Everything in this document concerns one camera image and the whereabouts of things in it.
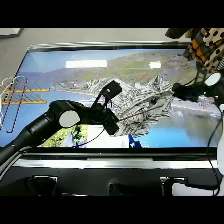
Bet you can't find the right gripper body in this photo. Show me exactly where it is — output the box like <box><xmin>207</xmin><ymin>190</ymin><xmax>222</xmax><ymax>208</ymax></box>
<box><xmin>171</xmin><ymin>82</ymin><xmax>199</xmax><ymax>102</ymax></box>

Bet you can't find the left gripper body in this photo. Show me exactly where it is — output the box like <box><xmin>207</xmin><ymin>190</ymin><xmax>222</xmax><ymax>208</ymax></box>
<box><xmin>90</xmin><ymin>105</ymin><xmax>121</xmax><ymax>136</ymax></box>

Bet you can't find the black and white patterned shirt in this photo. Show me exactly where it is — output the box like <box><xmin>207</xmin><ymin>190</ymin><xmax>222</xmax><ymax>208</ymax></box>
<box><xmin>81</xmin><ymin>75</ymin><xmax>175</xmax><ymax>139</ymax></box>

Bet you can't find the orange clothes hanger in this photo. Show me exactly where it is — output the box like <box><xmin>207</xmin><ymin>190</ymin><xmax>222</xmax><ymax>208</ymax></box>
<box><xmin>4</xmin><ymin>87</ymin><xmax>51</xmax><ymax>94</ymax></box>
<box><xmin>1</xmin><ymin>99</ymin><xmax>48</xmax><ymax>106</ymax></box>

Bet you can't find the yellow checked garment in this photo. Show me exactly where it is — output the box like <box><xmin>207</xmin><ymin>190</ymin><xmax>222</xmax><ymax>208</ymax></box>
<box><xmin>183</xmin><ymin>29</ymin><xmax>218</xmax><ymax>64</ymax></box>

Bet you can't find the black garment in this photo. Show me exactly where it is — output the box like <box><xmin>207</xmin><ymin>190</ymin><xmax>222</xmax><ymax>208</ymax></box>
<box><xmin>165</xmin><ymin>27</ymin><xmax>192</xmax><ymax>40</ymax></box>

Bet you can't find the spotted garment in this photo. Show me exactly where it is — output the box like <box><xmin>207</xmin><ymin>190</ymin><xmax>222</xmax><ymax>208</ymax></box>
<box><xmin>199</xmin><ymin>27</ymin><xmax>224</xmax><ymax>73</ymax></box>

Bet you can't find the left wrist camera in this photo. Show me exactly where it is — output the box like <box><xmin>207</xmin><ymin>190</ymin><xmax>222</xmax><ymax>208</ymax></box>
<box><xmin>94</xmin><ymin>79</ymin><xmax>123</xmax><ymax>109</ymax></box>

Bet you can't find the silver frame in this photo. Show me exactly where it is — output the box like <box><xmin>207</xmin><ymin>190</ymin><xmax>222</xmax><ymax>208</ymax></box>
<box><xmin>12</xmin><ymin>158</ymin><xmax>224</xmax><ymax>197</ymax></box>

